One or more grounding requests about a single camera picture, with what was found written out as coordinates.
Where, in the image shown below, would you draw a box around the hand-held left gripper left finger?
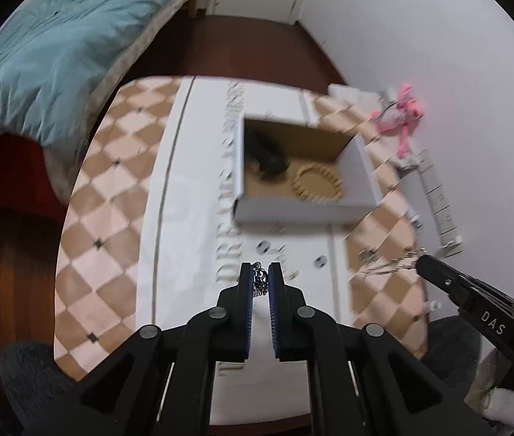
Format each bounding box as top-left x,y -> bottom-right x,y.
21,261 -> 256,436

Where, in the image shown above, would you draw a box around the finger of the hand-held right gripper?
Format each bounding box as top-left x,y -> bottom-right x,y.
416,254 -> 514,365

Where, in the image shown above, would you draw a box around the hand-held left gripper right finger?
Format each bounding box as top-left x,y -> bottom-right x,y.
268,261 -> 496,436

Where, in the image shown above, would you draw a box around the silver charm chain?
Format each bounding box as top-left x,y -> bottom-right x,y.
252,262 -> 270,299

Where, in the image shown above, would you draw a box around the silver chain necklace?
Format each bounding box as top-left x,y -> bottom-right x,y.
356,246 -> 428,281

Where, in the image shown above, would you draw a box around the white cardboard box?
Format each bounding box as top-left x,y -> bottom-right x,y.
232,116 -> 381,226

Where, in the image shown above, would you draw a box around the grey rug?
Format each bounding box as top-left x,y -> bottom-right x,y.
420,315 -> 482,414

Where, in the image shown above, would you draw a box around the white cloth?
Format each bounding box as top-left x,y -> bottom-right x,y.
463,350 -> 514,424

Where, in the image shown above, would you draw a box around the white printed paper bag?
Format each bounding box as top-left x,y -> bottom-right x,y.
135,77 -> 355,424

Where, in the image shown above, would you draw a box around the black hair accessory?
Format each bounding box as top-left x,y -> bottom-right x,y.
244,125 -> 291,179

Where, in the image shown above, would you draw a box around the checkered tablecloth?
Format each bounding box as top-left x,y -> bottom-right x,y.
54,75 -> 430,381

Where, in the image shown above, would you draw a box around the light blue blanket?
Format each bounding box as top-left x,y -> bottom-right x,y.
0,0 -> 208,173

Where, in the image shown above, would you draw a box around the wooden bead bracelet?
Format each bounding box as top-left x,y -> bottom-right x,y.
291,162 -> 345,203

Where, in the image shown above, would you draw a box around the bed with wooden frame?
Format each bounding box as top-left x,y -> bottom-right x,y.
0,0 -> 215,205

